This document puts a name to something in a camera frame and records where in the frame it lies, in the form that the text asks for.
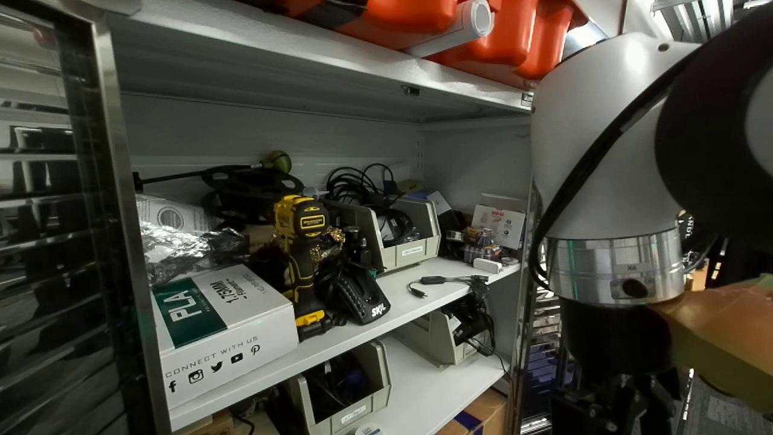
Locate small black device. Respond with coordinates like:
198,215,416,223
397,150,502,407
438,211,474,262

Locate pack of batteries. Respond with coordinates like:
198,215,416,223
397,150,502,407
460,226,504,263

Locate white printed product box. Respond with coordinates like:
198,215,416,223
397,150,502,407
469,192,530,251

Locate black corded tool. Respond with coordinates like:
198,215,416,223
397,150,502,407
130,163,306,228

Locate thick black robot arm cable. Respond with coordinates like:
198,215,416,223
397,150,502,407
530,58,704,289

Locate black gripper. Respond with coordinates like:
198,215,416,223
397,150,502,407
561,297,676,380

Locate chrome wire rack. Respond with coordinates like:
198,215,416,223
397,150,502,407
0,0,99,435

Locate small white adapter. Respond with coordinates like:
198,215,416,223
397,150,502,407
472,254,508,277

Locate black multi-plug extension cable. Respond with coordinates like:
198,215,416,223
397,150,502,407
407,273,491,301

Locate white packaged item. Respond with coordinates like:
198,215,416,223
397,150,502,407
132,192,213,238

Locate black device lower right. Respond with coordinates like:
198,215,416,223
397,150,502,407
393,293,497,371

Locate cardboard box with blue print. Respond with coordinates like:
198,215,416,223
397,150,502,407
438,388,513,435

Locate small green object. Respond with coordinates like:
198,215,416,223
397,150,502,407
262,147,295,176

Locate clear plastic bag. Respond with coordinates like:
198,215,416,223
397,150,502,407
137,215,214,289

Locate white PLA filament box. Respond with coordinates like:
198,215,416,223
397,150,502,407
149,263,303,408

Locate orange plastic case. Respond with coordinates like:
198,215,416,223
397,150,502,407
268,0,464,52
438,0,590,82

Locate bundle of black cables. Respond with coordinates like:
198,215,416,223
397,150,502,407
321,161,421,244

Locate yellow black cordless drill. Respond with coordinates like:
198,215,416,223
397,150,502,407
270,192,349,341

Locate white plastic tube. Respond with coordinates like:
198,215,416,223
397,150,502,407
407,0,495,60

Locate white metal shelf unit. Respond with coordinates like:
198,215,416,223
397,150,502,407
45,0,538,435

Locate black battery charger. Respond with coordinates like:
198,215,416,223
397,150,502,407
323,262,393,327

